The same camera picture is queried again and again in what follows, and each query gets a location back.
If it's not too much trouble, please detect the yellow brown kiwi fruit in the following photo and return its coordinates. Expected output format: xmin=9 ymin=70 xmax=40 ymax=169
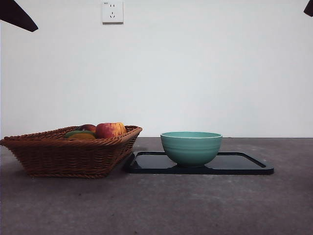
xmin=67 ymin=133 xmax=96 ymax=141

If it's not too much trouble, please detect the mint green bowl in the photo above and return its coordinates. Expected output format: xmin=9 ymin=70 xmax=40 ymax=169
xmin=160 ymin=131 xmax=223 ymax=168

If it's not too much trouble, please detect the green mango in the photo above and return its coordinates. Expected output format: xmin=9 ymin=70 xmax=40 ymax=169
xmin=64 ymin=130 xmax=97 ymax=138

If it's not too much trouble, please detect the dark red apple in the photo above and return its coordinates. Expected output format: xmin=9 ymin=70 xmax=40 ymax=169
xmin=77 ymin=124 xmax=97 ymax=133

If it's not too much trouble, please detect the red yellow apple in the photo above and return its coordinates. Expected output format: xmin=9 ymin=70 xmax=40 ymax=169
xmin=95 ymin=122 xmax=127 ymax=139

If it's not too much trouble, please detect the brown wicker basket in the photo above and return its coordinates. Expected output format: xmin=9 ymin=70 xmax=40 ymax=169
xmin=0 ymin=125 xmax=143 ymax=179

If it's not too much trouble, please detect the dark green rectangular tray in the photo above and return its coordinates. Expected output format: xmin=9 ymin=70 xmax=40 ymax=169
xmin=126 ymin=151 xmax=274 ymax=175

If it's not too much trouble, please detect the white wall socket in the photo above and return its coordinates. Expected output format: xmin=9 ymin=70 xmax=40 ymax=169
xmin=102 ymin=0 xmax=124 ymax=24

